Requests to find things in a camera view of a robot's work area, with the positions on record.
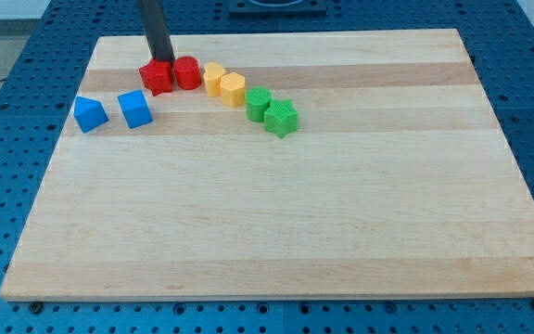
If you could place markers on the green star block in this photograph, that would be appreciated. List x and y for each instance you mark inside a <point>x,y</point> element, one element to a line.
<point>281,118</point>

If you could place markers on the red cylinder block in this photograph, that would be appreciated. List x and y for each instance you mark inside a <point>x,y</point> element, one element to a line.
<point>187,73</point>

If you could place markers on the light wooden board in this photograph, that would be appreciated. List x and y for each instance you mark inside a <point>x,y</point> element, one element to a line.
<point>398,184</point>

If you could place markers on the dark grey robot pusher rod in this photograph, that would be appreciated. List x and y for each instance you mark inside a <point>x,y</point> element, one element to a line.
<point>156,29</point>

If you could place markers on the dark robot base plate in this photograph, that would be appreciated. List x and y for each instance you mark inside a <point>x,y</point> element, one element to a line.
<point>238,8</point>

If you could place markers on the blue cube block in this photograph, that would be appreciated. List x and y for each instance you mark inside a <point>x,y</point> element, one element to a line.
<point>135,109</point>

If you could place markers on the red star block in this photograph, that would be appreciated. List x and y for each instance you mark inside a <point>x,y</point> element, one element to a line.
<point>157,77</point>

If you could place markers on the blue triangular prism block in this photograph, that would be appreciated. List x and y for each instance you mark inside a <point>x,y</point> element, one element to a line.
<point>89,113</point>

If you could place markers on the yellow hexagon block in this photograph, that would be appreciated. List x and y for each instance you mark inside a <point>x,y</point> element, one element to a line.
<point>233,89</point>

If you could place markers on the yellow heart block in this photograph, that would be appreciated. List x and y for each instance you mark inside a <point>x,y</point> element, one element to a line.
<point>212,74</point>

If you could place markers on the green cylinder block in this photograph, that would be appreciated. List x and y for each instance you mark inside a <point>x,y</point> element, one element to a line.
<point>258,100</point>

